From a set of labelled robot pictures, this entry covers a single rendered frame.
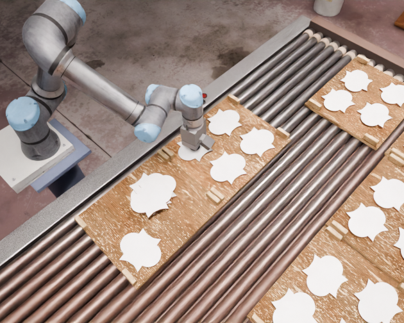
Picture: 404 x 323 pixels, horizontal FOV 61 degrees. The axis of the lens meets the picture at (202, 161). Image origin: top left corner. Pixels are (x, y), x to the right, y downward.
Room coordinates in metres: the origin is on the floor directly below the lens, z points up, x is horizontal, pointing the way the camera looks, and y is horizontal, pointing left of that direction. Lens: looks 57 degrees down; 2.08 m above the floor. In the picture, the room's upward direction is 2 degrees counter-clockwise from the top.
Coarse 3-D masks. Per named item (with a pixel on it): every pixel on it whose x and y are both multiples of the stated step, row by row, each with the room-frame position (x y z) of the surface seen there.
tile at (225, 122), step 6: (216, 114) 0.97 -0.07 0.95; (222, 114) 0.97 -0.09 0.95; (228, 114) 0.96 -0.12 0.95; (234, 114) 0.96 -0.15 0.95; (210, 120) 0.93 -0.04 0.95; (216, 120) 0.93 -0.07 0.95; (222, 120) 0.93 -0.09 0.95; (228, 120) 0.93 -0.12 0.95; (234, 120) 0.93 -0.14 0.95; (210, 126) 0.90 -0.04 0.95; (216, 126) 0.90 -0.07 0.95; (222, 126) 0.90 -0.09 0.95; (228, 126) 0.90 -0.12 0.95; (234, 126) 0.90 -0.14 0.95; (240, 126) 0.90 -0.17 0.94; (210, 132) 0.88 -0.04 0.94; (216, 132) 0.87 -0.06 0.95; (222, 132) 0.87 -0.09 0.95; (228, 132) 0.87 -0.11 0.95
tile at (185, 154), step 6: (180, 144) 0.82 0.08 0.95; (180, 150) 0.79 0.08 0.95; (186, 150) 0.79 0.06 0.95; (198, 150) 0.78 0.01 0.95; (204, 150) 0.78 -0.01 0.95; (210, 150) 0.78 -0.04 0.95; (180, 156) 0.76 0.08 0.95; (186, 156) 0.76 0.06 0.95; (192, 156) 0.75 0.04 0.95; (198, 156) 0.75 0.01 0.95
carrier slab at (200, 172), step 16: (208, 112) 0.99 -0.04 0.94; (240, 112) 0.98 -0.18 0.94; (208, 128) 0.90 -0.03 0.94; (240, 128) 0.89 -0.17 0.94; (256, 128) 0.89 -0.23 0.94; (272, 128) 0.89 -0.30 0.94; (176, 144) 0.82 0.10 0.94; (224, 144) 0.82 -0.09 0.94; (272, 144) 0.81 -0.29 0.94; (176, 160) 0.75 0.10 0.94; (208, 160) 0.74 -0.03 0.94; (256, 160) 0.73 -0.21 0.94; (192, 176) 0.67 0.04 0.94; (208, 176) 0.67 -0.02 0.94; (240, 176) 0.66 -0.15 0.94; (224, 192) 0.60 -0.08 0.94
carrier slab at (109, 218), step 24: (144, 168) 0.72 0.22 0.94; (168, 168) 0.71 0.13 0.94; (120, 192) 0.61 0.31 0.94; (192, 192) 0.60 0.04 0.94; (96, 216) 0.52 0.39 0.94; (120, 216) 0.52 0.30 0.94; (144, 216) 0.51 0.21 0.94; (168, 216) 0.51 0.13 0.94; (192, 216) 0.51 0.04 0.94; (96, 240) 0.43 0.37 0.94; (120, 240) 0.43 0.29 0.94; (168, 240) 0.42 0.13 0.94; (120, 264) 0.34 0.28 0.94
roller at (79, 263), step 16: (336, 48) 1.40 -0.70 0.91; (288, 80) 1.18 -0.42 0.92; (272, 96) 1.08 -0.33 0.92; (256, 112) 0.99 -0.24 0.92; (80, 256) 0.38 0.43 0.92; (96, 256) 0.39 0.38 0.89; (64, 272) 0.33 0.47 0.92; (48, 288) 0.28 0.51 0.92; (32, 304) 0.23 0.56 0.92; (16, 320) 0.19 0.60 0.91
